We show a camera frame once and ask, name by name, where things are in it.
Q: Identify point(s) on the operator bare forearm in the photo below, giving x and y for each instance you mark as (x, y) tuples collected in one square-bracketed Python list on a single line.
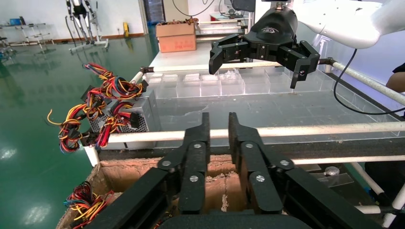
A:
[(397, 83)]

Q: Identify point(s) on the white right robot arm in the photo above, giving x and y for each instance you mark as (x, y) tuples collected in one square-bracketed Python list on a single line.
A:
[(348, 22)]

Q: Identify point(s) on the white work table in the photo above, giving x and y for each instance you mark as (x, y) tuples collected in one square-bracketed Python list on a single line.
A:
[(183, 58)]

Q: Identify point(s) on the clear acrylic sheet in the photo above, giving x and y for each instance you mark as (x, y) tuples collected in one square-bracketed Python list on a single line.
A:
[(335, 181)]

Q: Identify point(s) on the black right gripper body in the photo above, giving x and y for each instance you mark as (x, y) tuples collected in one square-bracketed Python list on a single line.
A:
[(272, 31)]

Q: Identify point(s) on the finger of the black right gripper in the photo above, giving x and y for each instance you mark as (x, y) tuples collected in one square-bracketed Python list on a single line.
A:
[(302, 58), (227, 49)]

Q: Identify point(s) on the white pillar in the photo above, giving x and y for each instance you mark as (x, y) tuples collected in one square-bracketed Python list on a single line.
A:
[(257, 9)]

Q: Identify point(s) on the metal shelf rack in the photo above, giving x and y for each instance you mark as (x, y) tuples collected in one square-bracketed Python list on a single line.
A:
[(28, 31)]

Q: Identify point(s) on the operator black shirt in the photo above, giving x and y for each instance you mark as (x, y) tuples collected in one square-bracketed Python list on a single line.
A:
[(400, 68)]

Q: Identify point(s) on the white stand device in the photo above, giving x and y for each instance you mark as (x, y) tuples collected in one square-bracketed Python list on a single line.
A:
[(322, 44)]

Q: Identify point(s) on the small silver round object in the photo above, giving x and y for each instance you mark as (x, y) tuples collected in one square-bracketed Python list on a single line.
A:
[(332, 171)]

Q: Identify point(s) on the yellow floor object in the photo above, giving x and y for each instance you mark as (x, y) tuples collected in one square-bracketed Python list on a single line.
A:
[(126, 30)]

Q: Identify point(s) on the aluminium frame rack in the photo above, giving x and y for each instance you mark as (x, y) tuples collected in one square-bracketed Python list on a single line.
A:
[(221, 28)]

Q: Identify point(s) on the white frame pipe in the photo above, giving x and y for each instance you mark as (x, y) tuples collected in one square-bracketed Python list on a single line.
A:
[(91, 156), (136, 77), (395, 205), (316, 130), (364, 81), (367, 210), (348, 159), (367, 178), (189, 67)]

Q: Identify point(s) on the small brown cardboard box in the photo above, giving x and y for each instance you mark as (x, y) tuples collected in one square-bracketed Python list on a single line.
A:
[(175, 39)]

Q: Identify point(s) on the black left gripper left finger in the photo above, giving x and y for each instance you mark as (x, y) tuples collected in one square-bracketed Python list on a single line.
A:
[(194, 177)]

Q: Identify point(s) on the robot on metal stand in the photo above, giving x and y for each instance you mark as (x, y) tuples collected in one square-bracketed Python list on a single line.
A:
[(82, 19)]

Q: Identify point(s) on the stacked blue crates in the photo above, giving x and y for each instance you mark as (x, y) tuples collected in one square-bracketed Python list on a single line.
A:
[(154, 9)]

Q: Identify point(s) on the worn cardboard box with dividers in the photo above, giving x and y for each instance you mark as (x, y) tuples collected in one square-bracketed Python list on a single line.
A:
[(126, 177)]

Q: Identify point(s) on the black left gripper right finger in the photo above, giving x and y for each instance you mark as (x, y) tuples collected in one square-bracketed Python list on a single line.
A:
[(256, 177)]

